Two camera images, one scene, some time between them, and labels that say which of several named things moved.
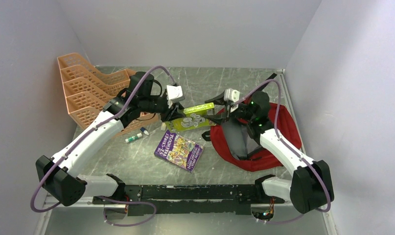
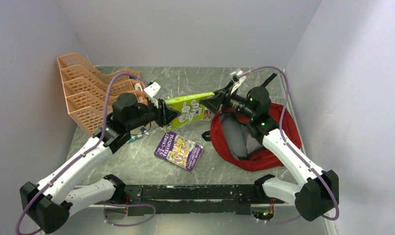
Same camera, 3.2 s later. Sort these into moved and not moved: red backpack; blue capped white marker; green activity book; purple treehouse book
Moved: green activity book
Not moved: red backpack; purple treehouse book; blue capped white marker
